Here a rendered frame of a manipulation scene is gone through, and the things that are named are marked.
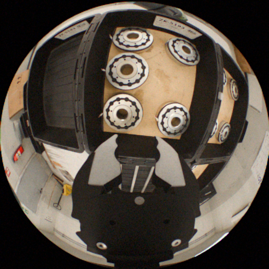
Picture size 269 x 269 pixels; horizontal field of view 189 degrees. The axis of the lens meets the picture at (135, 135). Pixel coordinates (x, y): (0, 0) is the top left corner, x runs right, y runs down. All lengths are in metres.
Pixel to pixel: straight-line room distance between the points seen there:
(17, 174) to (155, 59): 3.16
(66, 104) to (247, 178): 3.59
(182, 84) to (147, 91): 0.11
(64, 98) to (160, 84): 0.30
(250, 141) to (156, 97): 3.11
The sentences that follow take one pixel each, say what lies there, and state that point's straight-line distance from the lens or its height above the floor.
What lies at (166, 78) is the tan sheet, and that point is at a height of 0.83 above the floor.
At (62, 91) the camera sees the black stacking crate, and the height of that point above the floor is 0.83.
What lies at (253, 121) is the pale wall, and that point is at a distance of 3.20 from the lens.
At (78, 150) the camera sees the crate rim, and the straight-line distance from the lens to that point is 0.25.
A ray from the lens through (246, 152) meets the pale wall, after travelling 3.26.
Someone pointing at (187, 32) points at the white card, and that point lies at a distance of 0.32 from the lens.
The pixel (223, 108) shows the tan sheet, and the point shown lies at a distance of 0.46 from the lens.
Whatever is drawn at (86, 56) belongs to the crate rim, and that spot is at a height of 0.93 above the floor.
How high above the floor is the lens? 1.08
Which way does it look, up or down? 60 degrees down
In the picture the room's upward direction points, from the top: 180 degrees clockwise
